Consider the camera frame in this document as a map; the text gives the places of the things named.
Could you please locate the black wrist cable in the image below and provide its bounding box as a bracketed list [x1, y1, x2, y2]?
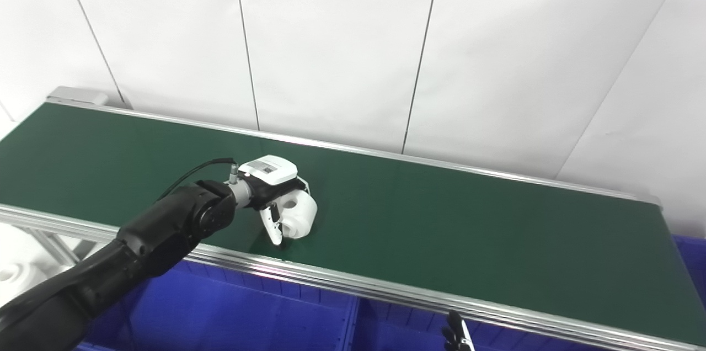
[157, 158, 239, 203]

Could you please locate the green conveyor belt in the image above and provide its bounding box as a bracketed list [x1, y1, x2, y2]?
[0, 98, 706, 351]

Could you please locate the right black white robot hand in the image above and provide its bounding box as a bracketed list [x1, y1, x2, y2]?
[441, 311, 475, 351]

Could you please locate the aluminium conveyor frame strut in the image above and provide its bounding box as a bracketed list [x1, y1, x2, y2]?
[28, 228, 83, 266]

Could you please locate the white ribbed spool part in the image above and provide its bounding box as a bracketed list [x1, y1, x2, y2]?
[0, 263, 39, 292]

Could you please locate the white cylindrical plastic part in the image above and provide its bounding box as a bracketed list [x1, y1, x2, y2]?
[273, 190, 319, 240]

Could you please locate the blue plastic bin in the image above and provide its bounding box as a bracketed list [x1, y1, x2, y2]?
[345, 296, 607, 351]
[670, 235, 706, 307]
[74, 260, 359, 351]

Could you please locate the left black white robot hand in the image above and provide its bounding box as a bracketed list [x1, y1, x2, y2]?
[237, 155, 309, 247]

